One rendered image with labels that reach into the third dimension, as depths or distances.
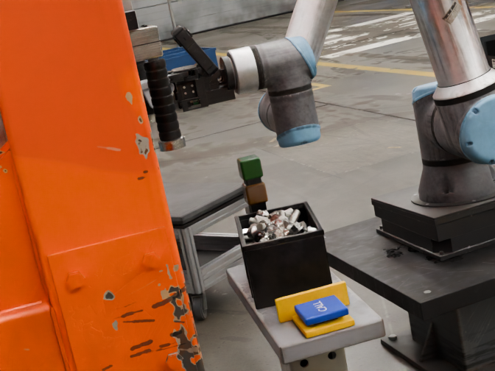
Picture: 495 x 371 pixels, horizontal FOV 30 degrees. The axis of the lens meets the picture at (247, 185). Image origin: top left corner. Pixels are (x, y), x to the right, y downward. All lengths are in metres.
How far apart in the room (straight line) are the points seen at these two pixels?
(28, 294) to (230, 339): 1.57
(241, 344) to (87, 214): 1.57
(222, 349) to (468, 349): 0.74
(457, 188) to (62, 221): 1.24
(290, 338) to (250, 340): 1.18
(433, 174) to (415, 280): 0.29
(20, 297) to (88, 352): 0.10
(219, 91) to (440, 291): 0.61
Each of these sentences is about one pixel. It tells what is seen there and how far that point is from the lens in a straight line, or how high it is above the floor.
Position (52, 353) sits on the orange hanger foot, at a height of 0.62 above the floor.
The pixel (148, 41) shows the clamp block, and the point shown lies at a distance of 1.48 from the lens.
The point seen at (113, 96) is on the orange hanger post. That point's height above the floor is 0.90.
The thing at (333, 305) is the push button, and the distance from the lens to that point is 1.46.
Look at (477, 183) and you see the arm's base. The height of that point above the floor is 0.43.
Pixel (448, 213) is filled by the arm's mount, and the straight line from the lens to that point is 2.08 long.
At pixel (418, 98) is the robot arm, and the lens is 2.15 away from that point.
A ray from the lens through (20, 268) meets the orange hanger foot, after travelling 1.12.
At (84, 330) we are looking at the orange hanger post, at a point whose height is 0.64.
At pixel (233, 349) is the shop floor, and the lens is 2.59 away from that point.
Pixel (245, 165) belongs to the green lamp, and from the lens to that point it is 1.74.
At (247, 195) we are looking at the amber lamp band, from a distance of 1.76.
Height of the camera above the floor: 1.02
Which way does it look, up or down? 14 degrees down
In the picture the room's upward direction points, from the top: 11 degrees counter-clockwise
